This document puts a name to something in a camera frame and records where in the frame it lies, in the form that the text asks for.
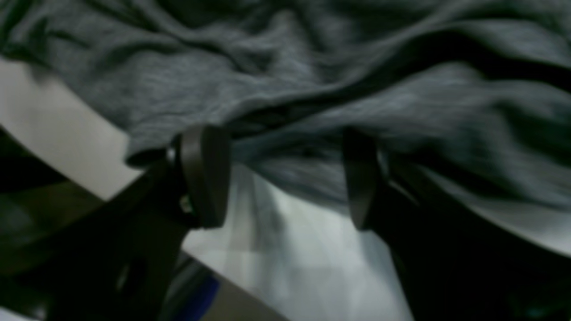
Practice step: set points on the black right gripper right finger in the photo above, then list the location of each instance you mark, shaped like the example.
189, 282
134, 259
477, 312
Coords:
452, 264

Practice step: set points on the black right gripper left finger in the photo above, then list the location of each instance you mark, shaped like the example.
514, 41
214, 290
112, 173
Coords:
67, 255

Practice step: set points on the grey t-shirt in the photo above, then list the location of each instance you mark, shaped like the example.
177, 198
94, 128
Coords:
476, 90

